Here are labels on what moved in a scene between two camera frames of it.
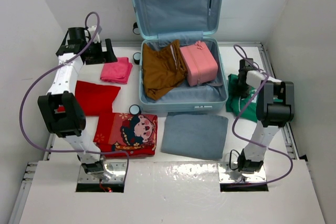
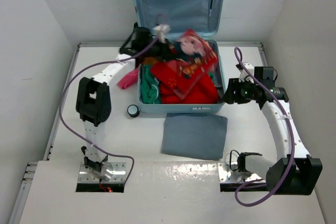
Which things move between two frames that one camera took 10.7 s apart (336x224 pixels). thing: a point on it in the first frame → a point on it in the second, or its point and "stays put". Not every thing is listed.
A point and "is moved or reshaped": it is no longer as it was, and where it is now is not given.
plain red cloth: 94,98 is moved or reshaped
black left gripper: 103,56 → 163,52
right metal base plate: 227,175 stays put
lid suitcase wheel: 135,29 stays put
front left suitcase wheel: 135,110 stays put
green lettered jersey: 235,103 → 150,87
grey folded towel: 195,134 stays put
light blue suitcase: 188,7 stays put
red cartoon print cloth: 136,134 → 192,71
